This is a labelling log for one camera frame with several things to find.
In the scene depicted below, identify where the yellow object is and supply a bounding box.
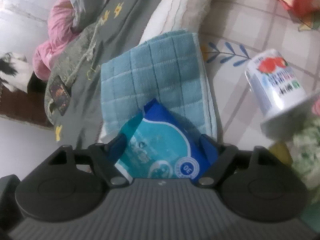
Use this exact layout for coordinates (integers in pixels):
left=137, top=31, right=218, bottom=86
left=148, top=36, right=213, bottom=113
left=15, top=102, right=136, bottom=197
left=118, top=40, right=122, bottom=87
left=269, top=142, right=293, bottom=166

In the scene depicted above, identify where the white yogurt cup red fruit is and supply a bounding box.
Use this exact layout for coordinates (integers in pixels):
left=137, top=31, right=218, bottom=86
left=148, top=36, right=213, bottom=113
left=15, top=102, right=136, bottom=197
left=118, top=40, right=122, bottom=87
left=244, top=49, right=315, bottom=138

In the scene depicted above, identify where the blue white wet wipes pack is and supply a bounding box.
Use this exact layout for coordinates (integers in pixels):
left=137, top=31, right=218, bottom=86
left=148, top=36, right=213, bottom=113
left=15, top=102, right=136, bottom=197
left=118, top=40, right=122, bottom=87
left=114, top=98, right=218, bottom=183

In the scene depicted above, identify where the dark snack bag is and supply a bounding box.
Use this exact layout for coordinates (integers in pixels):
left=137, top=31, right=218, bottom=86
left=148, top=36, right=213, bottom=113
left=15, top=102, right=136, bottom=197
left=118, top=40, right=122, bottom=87
left=49, top=76, right=72, bottom=117

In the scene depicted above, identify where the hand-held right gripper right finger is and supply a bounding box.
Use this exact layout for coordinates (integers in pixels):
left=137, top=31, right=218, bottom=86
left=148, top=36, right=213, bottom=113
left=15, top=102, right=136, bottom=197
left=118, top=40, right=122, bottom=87
left=195, top=134, right=273, bottom=188

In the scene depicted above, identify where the black white fluffy thing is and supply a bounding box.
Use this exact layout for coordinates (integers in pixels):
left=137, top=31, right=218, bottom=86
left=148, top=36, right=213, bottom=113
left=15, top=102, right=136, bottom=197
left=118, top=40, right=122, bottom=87
left=0, top=51, right=33, bottom=92

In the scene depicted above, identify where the grey embroidered bedsheet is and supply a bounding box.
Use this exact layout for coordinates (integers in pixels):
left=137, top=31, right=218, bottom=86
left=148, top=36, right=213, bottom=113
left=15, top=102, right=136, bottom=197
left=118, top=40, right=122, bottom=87
left=44, top=0, right=176, bottom=151

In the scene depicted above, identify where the checked printed mat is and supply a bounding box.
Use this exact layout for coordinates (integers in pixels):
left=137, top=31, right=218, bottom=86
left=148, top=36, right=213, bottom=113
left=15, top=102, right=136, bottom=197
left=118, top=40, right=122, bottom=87
left=195, top=0, right=320, bottom=166

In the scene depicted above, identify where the pink grey quilt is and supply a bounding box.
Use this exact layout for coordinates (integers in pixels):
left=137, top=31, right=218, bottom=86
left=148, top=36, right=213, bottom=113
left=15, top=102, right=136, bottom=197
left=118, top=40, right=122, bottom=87
left=32, top=0, right=106, bottom=81

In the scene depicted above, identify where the green knitted blanket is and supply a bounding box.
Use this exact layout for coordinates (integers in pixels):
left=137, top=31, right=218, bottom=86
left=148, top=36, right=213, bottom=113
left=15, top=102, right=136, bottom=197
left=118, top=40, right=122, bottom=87
left=44, top=20, right=106, bottom=126

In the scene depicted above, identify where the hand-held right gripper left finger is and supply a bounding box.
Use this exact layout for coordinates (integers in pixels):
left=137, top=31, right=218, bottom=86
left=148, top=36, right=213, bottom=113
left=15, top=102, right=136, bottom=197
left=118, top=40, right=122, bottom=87
left=47, top=133, right=131, bottom=188

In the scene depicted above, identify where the cream fringed mattress pad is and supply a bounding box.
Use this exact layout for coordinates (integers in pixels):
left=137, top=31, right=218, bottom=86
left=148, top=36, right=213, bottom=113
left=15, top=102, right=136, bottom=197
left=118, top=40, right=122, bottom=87
left=99, top=0, right=241, bottom=143

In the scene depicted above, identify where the dark brown wooden furniture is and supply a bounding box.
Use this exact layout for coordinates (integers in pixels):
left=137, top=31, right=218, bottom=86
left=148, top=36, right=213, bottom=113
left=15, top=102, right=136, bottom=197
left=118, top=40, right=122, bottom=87
left=0, top=77, right=55, bottom=131

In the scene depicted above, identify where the blue quilted towel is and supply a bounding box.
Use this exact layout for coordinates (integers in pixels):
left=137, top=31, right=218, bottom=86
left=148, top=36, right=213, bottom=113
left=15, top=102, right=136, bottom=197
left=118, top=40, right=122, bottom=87
left=100, top=29, right=218, bottom=143

